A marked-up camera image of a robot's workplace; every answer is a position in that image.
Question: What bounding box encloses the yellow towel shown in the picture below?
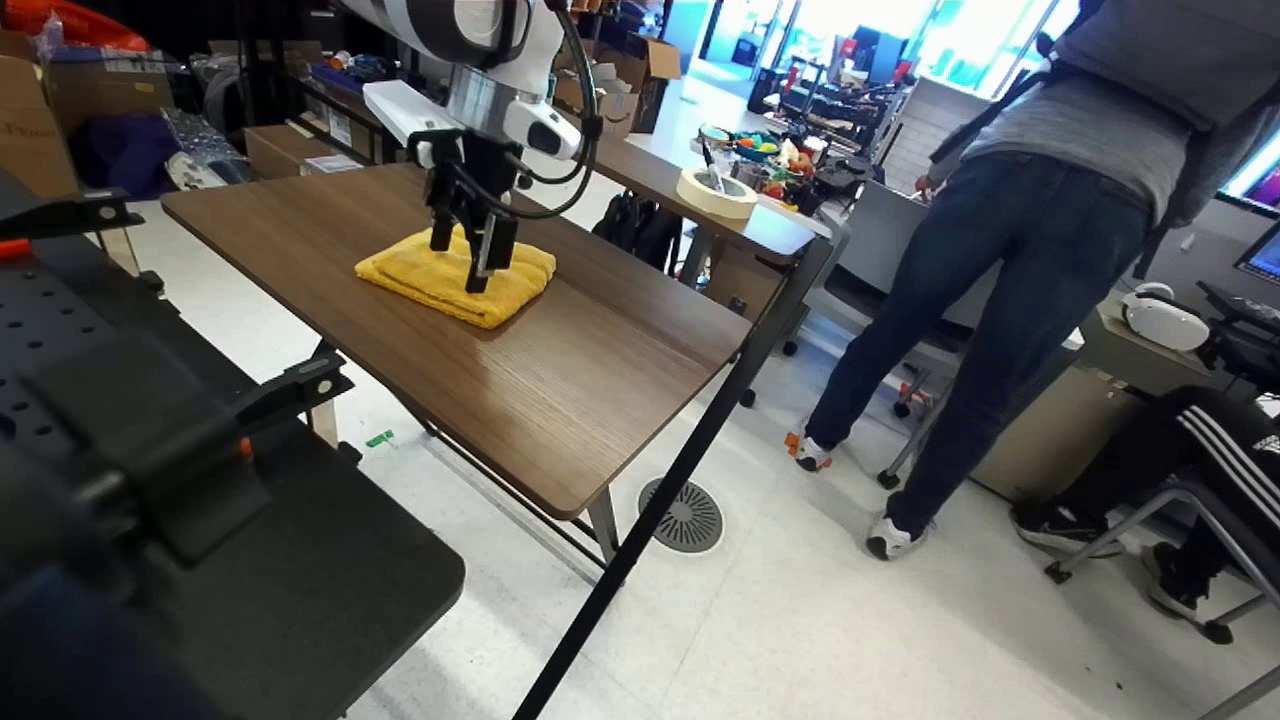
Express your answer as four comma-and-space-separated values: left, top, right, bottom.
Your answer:
351, 219, 560, 337

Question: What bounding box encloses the brown cardboard box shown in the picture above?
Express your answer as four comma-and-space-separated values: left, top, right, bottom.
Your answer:
242, 118, 365, 183
0, 51, 84, 204

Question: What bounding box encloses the white tape roll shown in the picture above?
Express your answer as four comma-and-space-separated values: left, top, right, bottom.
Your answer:
674, 164, 759, 228

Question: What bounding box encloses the beige cabinet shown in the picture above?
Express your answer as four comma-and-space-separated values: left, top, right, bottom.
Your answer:
969, 308, 1213, 505

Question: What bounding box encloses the open cardboard box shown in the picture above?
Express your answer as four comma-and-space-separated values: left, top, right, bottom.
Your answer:
623, 37, 687, 136

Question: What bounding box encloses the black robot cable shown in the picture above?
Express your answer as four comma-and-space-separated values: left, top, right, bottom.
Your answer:
502, 0, 608, 228

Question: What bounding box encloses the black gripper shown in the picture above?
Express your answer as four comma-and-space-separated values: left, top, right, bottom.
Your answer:
411, 125, 530, 296

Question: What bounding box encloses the person in grey hoodie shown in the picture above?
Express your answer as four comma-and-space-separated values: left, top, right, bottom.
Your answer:
781, 0, 1280, 565

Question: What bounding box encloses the orange plastic item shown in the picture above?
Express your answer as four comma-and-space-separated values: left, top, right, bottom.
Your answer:
0, 0, 155, 55

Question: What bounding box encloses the brown wooden side table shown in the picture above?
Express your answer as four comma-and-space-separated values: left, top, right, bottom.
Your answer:
583, 133, 846, 402

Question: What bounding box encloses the blue screen monitor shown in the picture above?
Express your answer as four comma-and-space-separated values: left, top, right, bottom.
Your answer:
1232, 219, 1280, 287

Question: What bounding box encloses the black backpack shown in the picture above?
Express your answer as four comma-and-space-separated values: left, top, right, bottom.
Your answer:
593, 190, 694, 277

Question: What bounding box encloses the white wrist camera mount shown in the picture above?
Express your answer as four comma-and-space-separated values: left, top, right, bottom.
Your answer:
502, 90, 589, 166

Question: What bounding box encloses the white flat slab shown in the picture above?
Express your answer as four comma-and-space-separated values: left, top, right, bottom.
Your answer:
361, 74, 464, 136

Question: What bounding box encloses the white headset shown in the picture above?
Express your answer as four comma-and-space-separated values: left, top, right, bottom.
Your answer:
1115, 281, 1217, 340

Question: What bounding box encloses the purple screen monitor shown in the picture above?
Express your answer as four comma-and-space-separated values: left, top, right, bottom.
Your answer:
1217, 125, 1280, 217

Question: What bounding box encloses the round floor drain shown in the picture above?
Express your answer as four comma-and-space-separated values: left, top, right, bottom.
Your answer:
637, 475, 729, 556

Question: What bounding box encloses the black clamp orange tip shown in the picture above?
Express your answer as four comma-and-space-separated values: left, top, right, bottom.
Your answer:
0, 189, 150, 269
172, 340, 356, 565

